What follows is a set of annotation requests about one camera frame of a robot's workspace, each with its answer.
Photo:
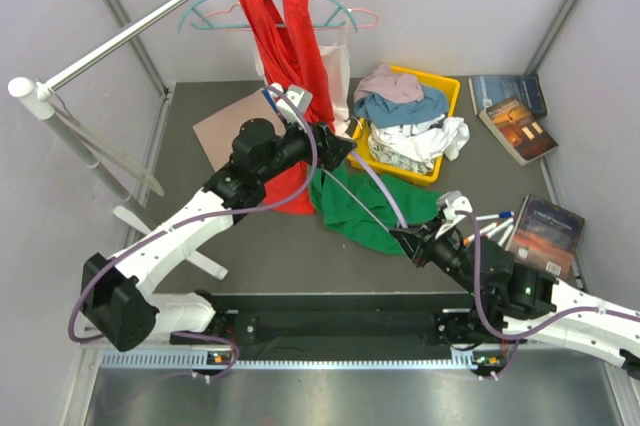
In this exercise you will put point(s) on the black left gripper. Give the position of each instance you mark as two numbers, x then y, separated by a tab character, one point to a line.
334	149

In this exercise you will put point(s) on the red tank top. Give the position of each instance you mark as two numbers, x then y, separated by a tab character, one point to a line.
290	55

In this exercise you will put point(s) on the light blue cap marker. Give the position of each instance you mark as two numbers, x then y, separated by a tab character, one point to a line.
505	235

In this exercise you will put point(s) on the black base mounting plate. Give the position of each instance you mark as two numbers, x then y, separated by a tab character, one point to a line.
318	349

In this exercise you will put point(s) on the white patterned garment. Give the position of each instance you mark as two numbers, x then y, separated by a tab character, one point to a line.
417	147

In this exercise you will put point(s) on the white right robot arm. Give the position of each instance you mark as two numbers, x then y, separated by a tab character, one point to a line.
514	303

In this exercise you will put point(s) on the orange cover paperback book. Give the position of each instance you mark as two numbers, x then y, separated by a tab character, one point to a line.
518	131

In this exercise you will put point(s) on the blue hardcover book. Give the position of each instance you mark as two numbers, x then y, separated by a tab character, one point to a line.
489	90

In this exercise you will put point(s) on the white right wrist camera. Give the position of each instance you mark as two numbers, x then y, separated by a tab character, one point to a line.
453	207

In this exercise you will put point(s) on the metal clothes rail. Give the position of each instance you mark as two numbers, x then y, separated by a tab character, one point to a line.
124	36

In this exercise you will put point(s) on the yellow plastic bin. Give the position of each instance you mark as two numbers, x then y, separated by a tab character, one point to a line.
450	87

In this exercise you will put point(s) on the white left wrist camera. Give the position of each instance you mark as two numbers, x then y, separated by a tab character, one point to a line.
297	99

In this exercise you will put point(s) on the blue garment in bin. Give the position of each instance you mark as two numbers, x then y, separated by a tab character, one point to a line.
384	113

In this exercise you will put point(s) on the clear plastic hanger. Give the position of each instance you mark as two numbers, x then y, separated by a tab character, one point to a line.
108	149

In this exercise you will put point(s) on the brown cardboard sheet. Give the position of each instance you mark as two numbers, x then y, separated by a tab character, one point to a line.
217	131

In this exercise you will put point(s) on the lavender plastic hanger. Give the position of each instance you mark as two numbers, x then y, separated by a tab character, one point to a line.
401	220

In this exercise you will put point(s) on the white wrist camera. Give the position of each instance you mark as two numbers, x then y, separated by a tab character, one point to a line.
297	99
453	207

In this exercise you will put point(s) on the dark sunset cover book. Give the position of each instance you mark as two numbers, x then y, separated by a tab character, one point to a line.
546	236

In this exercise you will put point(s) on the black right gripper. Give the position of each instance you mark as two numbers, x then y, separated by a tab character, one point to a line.
418	244

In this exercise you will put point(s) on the green tank top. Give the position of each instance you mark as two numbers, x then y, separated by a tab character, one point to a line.
353	205

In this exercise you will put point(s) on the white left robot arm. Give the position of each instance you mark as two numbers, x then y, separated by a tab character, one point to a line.
118	295

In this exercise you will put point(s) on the grey slotted cable duct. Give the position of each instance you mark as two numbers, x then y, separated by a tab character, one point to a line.
207	361

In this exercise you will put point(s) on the pink garment in bin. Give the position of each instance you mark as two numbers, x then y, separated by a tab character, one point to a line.
390	85

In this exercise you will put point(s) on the red cap marker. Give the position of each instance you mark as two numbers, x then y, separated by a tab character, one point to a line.
499	227

